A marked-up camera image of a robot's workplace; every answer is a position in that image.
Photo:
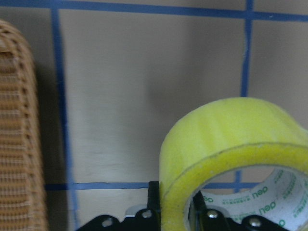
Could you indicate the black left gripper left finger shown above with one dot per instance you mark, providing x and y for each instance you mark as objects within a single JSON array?
[{"x": 146, "y": 219}]

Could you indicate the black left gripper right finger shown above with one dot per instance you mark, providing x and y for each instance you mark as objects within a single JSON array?
[{"x": 209, "y": 219}]

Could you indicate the yellow tape roll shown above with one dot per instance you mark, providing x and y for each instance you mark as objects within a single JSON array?
[{"x": 226, "y": 135}]

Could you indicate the brown wicker basket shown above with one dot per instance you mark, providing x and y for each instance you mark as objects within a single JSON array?
[{"x": 22, "y": 193}]

